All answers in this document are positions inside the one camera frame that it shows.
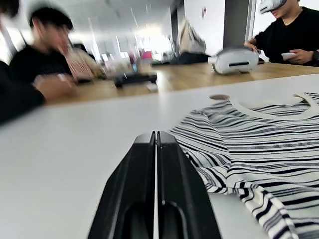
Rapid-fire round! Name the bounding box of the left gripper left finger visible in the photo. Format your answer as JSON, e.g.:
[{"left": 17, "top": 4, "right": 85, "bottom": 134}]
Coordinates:
[{"left": 87, "top": 131, "right": 156, "bottom": 239}]

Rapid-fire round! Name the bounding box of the person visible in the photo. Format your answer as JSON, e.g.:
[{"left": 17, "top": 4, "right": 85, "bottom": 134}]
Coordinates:
[
  {"left": 244, "top": 0, "right": 319, "bottom": 67},
  {"left": 8, "top": 6, "right": 100, "bottom": 102},
  {"left": 0, "top": 0, "right": 47, "bottom": 125}
]

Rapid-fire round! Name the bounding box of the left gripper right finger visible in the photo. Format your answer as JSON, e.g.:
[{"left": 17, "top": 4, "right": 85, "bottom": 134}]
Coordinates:
[{"left": 157, "top": 131, "right": 222, "bottom": 239}]

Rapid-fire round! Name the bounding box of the black keyboard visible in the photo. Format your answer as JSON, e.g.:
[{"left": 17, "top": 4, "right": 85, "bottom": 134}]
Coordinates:
[{"left": 113, "top": 72, "right": 158, "bottom": 88}]

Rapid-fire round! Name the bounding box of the white headset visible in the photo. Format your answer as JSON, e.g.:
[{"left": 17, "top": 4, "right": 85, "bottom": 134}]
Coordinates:
[{"left": 208, "top": 47, "right": 260, "bottom": 75}]

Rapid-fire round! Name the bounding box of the striped T-shirt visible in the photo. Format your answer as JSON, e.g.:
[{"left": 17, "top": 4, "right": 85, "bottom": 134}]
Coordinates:
[{"left": 168, "top": 92, "right": 319, "bottom": 239}]

